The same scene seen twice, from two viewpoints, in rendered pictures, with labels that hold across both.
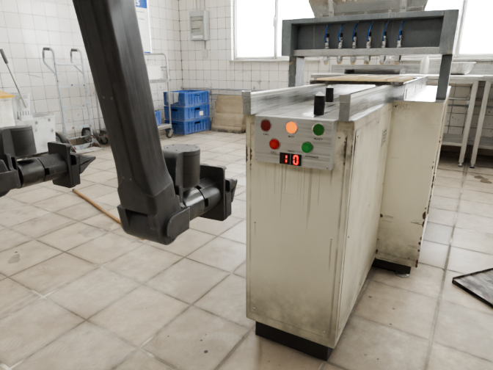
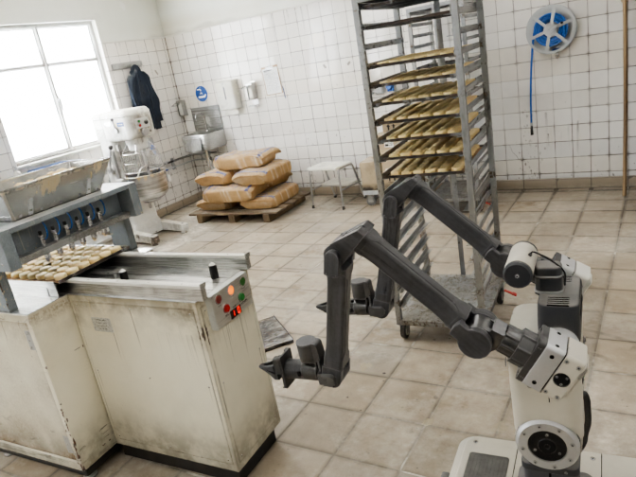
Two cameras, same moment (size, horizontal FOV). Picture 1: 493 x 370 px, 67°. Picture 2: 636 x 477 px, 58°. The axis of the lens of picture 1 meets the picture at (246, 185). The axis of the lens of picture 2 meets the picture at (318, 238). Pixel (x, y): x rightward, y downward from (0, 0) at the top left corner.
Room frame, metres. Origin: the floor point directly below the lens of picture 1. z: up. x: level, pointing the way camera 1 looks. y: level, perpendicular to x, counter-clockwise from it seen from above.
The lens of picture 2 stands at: (0.64, 1.90, 1.61)
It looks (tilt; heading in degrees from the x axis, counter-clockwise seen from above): 18 degrees down; 271
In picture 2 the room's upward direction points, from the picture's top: 10 degrees counter-clockwise
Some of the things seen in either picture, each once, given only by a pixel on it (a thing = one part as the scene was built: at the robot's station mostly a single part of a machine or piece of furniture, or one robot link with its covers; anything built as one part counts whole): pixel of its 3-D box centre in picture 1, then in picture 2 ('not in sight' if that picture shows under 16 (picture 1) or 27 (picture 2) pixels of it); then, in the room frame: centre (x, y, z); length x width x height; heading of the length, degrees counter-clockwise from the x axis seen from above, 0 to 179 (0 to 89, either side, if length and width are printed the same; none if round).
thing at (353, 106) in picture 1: (397, 87); (79, 256); (1.85, -0.74, 0.87); 2.01 x 0.03 x 0.07; 151
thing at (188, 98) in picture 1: (186, 98); not in sight; (5.70, 0.90, 0.50); 0.60 x 0.40 x 0.20; 151
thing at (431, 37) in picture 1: (365, 58); (61, 241); (1.82, -0.56, 1.01); 0.72 x 0.33 x 0.34; 61
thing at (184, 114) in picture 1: (187, 111); not in sight; (5.70, 0.90, 0.30); 0.60 x 0.40 x 0.20; 148
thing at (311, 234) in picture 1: (324, 205); (178, 362); (1.38, -0.31, 0.45); 0.70 x 0.34 x 0.90; 151
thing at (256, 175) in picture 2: not in sight; (263, 171); (1.23, -4.36, 0.47); 0.72 x 0.42 x 0.17; 64
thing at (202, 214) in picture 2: not in sight; (251, 206); (1.47, -4.52, 0.06); 1.20 x 0.80 x 0.11; 151
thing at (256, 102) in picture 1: (339, 86); (26, 281); (1.99, -0.48, 0.87); 2.01 x 0.03 x 0.07; 151
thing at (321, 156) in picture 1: (293, 141); (229, 299); (1.06, -0.14, 0.77); 0.24 x 0.04 x 0.14; 61
